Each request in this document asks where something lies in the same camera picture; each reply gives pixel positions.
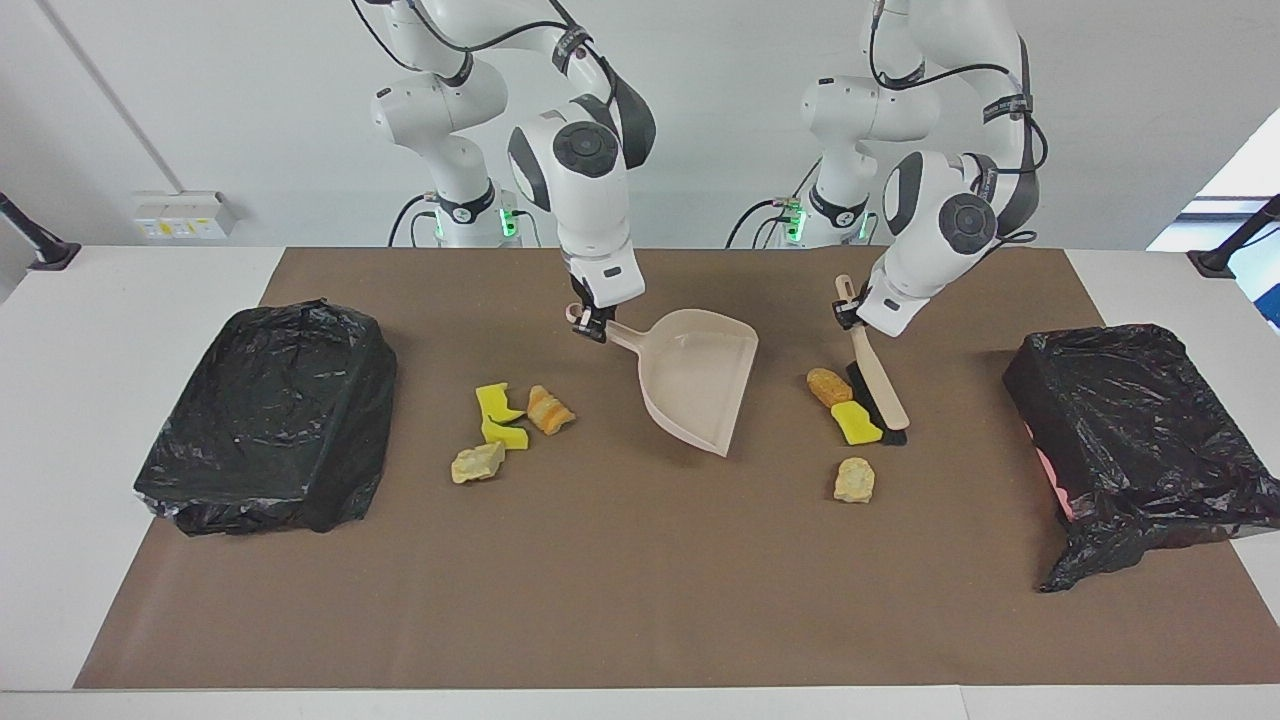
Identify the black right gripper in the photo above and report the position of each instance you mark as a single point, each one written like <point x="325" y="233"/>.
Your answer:
<point x="596" y="308"/>

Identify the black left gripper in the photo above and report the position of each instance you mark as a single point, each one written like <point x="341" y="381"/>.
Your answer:
<point x="850" y="310"/>

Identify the brown bread roll piece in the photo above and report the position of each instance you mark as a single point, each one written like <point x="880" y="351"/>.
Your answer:
<point x="828" y="386"/>

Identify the beige hand brush black bristles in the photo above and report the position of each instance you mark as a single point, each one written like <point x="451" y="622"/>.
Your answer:
<point x="885" y="385"/>

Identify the orange striped croissant piece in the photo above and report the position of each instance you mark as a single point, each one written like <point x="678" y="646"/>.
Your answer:
<point x="549" y="411"/>

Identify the yellow sponge wedge piece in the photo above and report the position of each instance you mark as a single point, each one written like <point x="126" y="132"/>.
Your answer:
<point x="856" y="424"/>

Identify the beige plastic dustpan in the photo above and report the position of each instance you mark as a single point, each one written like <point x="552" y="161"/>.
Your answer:
<point x="700" y="390"/>

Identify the curved yellow sponge piece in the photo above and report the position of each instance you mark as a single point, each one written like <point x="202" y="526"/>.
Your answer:
<point x="492" y="402"/>

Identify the yellow green sponge block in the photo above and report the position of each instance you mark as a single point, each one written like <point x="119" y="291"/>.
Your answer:
<point x="508" y="436"/>

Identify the orange striped bread piece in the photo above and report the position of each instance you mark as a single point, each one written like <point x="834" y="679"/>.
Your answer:
<point x="854" y="481"/>

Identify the pale paper piece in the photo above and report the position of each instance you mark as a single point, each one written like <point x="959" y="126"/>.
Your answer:
<point x="476" y="464"/>

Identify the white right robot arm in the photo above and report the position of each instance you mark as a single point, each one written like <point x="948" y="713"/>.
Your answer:
<point x="590" y="215"/>

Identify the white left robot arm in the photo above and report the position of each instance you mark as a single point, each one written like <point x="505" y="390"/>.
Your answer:
<point x="930" y="240"/>

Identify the black bag lined pink bin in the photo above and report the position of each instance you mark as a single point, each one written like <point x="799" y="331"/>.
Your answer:
<point x="1130" y="430"/>

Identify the brown paper table mat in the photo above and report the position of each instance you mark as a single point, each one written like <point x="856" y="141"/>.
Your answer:
<point x="640" y="640"/>

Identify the bright window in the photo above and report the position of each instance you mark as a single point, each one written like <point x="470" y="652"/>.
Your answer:
<point x="1255" y="165"/>

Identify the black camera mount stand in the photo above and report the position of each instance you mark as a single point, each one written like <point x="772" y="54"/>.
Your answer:
<point x="50" y="252"/>
<point x="1215" y="262"/>

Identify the white wall socket box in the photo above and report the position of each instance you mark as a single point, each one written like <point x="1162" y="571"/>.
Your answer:
<point x="180" y="215"/>

